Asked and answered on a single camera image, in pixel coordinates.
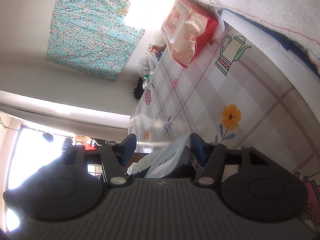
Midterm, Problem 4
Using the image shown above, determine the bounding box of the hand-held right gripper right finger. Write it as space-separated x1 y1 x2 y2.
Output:
189 133 268 186

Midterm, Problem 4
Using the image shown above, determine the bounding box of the pink wet wipes pack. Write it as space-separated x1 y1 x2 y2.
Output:
160 0 219 69

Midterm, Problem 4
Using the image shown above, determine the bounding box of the clear plastic bag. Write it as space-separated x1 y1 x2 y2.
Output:
136 44 167 85

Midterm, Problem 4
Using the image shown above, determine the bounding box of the teal floral curtain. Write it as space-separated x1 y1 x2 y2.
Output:
45 0 145 80

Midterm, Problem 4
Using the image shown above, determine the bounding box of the balcony clothes clutter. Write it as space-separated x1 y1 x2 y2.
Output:
41 131 100 152

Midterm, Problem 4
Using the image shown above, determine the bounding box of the white quilted blanket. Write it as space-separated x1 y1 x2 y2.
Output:
157 0 320 74

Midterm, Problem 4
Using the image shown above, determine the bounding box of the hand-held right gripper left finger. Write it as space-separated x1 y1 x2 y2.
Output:
62 134 137 187

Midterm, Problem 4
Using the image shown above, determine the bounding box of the checked printed bed mat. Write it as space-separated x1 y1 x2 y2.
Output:
127 22 320 233

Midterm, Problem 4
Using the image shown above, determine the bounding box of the black cloth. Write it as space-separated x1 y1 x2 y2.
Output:
132 77 147 99

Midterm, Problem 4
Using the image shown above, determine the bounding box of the white printed packet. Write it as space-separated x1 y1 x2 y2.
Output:
145 132 207 180

